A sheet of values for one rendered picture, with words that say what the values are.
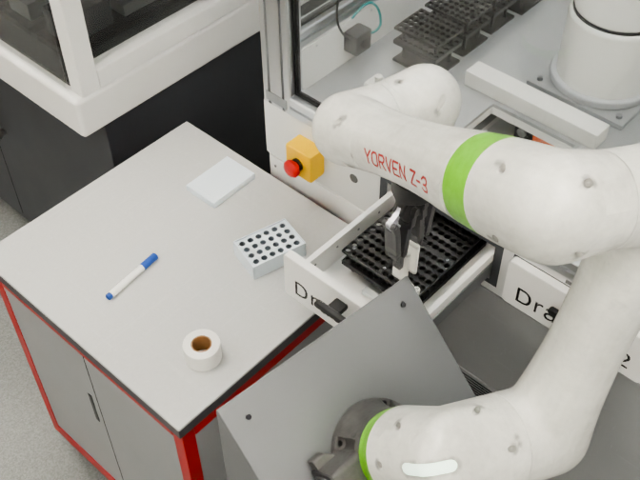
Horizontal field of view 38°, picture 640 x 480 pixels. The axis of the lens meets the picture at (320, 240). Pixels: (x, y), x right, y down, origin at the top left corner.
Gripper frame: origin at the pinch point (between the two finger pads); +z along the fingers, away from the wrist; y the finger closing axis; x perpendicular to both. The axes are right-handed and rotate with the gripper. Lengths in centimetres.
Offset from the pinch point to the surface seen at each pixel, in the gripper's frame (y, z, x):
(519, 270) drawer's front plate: -15.6, 4.4, 14.1
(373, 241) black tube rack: -4.9, 6.6, -11.0
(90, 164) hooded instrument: 0, 37, -99
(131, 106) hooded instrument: -7, 15, -85
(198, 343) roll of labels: 27.8, 19.4, -25.4
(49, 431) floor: 38, 98, -83
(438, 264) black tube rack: -8.5, 6.5, 1.5
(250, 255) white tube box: 6.0, 18.1, -33.4
